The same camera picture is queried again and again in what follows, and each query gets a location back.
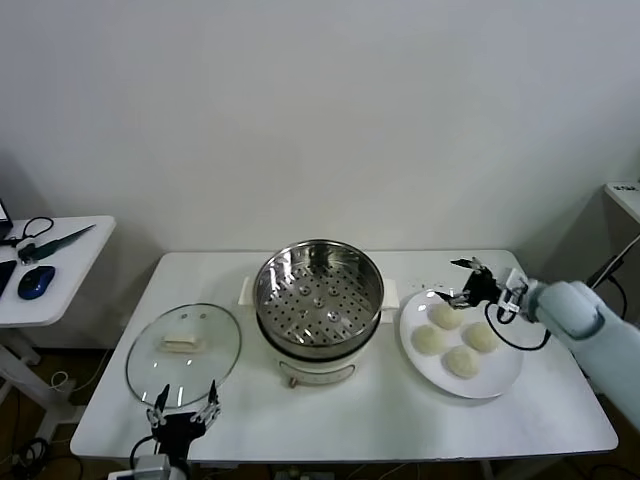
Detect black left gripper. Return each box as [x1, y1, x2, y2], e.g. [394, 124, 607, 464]
[145, 379, 222, 479]

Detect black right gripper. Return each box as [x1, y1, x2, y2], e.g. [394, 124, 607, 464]
[433, 257, 501, 307]

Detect glass lid with cream handle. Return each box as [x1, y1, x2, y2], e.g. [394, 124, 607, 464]
[124, 302, 243, 409]

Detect white steamed baozi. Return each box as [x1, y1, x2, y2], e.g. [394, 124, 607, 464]
[443, 344, 482, 379]
[463, 321, 501, 353]
[411, 324, 448, 357]
[430, 302, 467, 331]

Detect stainless steel steamer basket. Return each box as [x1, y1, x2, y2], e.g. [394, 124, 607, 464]
[252, 239, 385, 346]

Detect white round plate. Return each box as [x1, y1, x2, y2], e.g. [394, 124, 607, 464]
[398, 287, 525, 400]

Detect cream electric cooker pot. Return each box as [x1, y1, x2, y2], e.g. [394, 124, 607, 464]
[238, 274, 401, 390]

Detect white side table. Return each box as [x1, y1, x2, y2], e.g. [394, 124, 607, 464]
[0, 214, 117, 441]

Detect white desk with black label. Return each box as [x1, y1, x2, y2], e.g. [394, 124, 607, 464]
[602, 182, 640, 224]

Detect blue computer mouse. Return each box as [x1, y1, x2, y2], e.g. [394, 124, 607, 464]
[17, 265, 56, 300]

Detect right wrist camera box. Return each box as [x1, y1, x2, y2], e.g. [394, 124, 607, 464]
[497, 268, 531, 314]

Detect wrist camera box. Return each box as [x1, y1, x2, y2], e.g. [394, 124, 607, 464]
[497, 268, 531, 314]
[130, 453, 172, 480]

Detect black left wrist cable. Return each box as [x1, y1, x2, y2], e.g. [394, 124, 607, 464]
[129, 433, 154, 469]

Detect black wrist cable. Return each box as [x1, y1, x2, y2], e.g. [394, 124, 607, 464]
[484, 302, 551, 351]
[129, 433, 154, 469]

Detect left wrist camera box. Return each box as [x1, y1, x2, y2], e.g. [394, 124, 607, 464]
[130, 453, 172, 480]

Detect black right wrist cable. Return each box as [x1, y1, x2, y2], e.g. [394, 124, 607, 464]
[484, 302, 551, 351]

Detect white floor cable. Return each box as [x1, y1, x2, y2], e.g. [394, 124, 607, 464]
[48, 370, 76, 396]

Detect black wall cable with adapter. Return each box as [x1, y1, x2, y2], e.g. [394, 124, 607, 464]
[585, 252, 629, 319]

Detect black floor cables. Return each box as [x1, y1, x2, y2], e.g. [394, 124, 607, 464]
[9, 437, 84, 480]

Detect black looped cable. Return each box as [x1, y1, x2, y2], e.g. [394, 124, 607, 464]
[0, 216, 54, 247]

